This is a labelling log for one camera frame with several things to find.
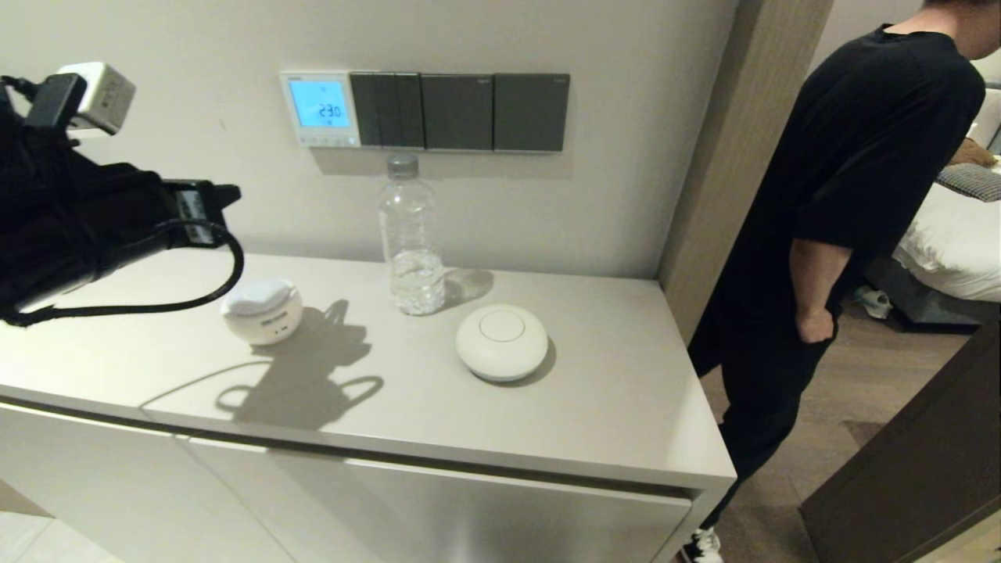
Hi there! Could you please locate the grey cabinet door narrow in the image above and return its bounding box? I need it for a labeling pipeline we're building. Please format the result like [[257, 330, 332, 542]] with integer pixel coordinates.
[[0, 400, 298, 563]]

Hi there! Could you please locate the wooden door frame post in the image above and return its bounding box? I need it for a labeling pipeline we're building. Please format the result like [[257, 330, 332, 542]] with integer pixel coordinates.
[[657, 0, 835, 345]]

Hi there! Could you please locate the clear plastic water bottle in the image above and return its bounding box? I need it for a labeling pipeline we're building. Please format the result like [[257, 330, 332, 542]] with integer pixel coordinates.
[[378, 154, 447, 317]]

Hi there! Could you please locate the white slipper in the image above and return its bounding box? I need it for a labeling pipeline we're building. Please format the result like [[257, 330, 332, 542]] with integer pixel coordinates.
[[854, 285, 893, 321]]

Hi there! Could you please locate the grey cabinet door wide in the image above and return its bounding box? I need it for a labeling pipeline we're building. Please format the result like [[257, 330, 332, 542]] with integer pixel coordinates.
[[192, 436, 693, 563]]

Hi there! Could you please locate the brown pillow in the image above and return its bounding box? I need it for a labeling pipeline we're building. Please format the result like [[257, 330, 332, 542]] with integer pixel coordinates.
[[949, 138, 999, 167]]

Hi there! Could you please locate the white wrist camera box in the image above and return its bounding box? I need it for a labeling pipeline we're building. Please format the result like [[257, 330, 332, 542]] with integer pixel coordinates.
[[57, 62, 137, 138]]

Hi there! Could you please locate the white round smart speaker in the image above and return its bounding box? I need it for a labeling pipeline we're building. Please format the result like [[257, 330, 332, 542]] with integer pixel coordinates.
[[221, 279, 304, 347]]

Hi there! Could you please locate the person in black clothes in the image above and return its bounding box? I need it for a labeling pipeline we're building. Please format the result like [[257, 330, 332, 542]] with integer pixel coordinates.
[[679, 0, 1001, 563]]

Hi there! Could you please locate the person right hand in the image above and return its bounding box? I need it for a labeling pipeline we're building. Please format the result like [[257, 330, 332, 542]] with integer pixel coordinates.
[[793, 307, 837, 344]]

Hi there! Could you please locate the dark brown wooden door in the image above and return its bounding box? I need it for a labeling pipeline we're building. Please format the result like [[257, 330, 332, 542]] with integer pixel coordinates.
[[799, 309, 1001, 563]]

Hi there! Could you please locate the white bed duvet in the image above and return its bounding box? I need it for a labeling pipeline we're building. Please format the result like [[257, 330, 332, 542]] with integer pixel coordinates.
[[892, 181, 1001, 304]]

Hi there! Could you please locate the person right bare forearm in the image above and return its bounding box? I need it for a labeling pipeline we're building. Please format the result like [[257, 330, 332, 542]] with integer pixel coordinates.
[[790, 238, 853, 315]]

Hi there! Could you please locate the grey sideboard cabinet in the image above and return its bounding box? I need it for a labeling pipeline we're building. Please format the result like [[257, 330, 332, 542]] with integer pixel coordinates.
[[0, 242, 738, 563]]

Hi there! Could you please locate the grey triple rocker switch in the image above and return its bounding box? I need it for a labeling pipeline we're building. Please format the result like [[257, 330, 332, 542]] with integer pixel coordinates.
[[350, 72, 425, 151]]

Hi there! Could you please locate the white round dome device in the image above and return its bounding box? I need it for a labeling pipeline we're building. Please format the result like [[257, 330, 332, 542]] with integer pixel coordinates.
[[455, 304, 550, 383]]

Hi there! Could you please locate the grey checked pillow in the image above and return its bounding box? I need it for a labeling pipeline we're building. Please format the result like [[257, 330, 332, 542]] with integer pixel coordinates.
[[935, 162, 1001, 203]]

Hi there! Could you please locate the white wall thermostat panel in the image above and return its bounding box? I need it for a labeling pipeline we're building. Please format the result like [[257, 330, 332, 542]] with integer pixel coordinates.
[[279, 71, 362, 149]]

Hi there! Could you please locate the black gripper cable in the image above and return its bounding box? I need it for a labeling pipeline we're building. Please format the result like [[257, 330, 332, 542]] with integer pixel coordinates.
[[0, 219, 246, 327]]

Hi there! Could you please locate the dark grey bed base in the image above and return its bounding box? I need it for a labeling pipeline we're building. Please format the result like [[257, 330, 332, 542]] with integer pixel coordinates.
[[863, 256, 1000, 327]]

